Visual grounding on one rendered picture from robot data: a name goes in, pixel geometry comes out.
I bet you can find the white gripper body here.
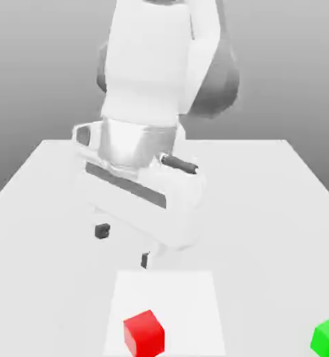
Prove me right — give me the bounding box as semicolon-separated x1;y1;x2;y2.
74;152;208;251

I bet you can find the small red cube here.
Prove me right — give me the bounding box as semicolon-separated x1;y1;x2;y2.
123;308;166;357

